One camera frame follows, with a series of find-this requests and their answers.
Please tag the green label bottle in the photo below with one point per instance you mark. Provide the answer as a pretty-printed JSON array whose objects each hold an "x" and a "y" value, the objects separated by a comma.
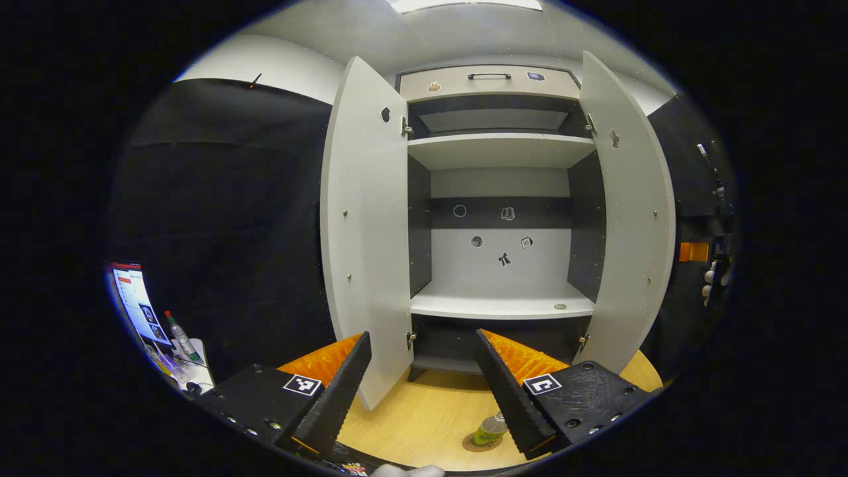
[{"x": 489, "y": 432}]

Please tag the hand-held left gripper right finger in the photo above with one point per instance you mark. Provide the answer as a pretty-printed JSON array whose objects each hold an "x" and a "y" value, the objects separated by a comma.
[{"x": 507, "y": 391}]

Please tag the large ceiling light panel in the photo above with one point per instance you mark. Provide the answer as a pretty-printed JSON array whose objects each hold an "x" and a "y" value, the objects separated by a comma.
[{"x": 464, "y": 5}]

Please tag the grey cabinet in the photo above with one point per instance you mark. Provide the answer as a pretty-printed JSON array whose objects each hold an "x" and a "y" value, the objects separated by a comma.
[{"x": 500, "y": 151}]

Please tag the red cap spray bottle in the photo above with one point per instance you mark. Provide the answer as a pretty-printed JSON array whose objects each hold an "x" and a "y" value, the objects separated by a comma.
[{"x": 182, "y": 341}]

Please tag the grey cabinet drawer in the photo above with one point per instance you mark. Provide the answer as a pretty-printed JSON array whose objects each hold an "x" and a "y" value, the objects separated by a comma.
[{"x": 457, "y": 86}]

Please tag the round brown coaster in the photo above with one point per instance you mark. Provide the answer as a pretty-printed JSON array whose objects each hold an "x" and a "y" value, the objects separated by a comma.
[{"x": 472, "y": 445}]

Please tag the grey cabinet door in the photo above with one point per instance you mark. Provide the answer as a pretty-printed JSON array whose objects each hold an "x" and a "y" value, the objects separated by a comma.
[
  {"x": 636, "y": 218},
  {"x": 364, "y": 232}
]

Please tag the black cloth clip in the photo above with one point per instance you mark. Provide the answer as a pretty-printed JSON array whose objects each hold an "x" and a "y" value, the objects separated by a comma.
[{"x": 254, "y": 81}]

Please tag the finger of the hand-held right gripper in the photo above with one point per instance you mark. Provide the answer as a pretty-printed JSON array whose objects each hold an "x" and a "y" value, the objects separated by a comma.
[{"x": 693, "y": 252}]

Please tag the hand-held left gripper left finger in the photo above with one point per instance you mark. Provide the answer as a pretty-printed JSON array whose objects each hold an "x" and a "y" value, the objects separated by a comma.
[{"x": 344, "y": 391}]

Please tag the computer monitor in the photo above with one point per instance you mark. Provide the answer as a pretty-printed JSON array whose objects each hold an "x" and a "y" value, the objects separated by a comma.
[{"x": 136, "y": 298}]

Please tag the black backdrop cloth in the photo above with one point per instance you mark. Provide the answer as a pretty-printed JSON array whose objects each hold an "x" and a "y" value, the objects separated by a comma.
[
  {"x": 225, "y": 212},
  {"x": 682, "y": 165}
]

